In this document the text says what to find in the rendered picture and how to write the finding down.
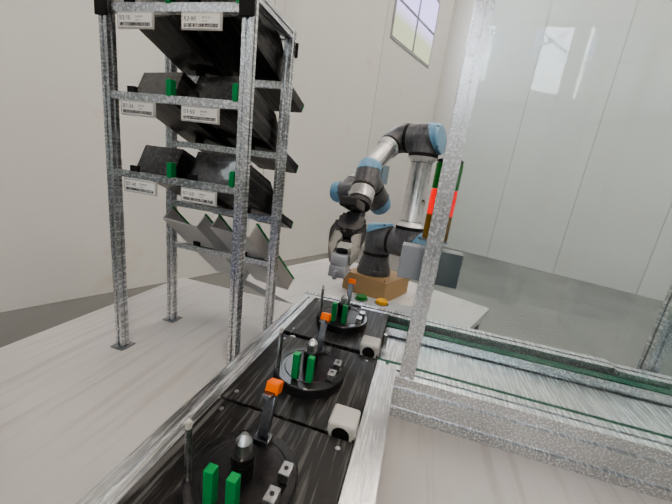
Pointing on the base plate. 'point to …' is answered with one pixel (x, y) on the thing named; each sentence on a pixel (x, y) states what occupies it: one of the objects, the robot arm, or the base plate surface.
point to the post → (476, 45)
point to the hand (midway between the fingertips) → (340, 257)
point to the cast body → (339, 267)
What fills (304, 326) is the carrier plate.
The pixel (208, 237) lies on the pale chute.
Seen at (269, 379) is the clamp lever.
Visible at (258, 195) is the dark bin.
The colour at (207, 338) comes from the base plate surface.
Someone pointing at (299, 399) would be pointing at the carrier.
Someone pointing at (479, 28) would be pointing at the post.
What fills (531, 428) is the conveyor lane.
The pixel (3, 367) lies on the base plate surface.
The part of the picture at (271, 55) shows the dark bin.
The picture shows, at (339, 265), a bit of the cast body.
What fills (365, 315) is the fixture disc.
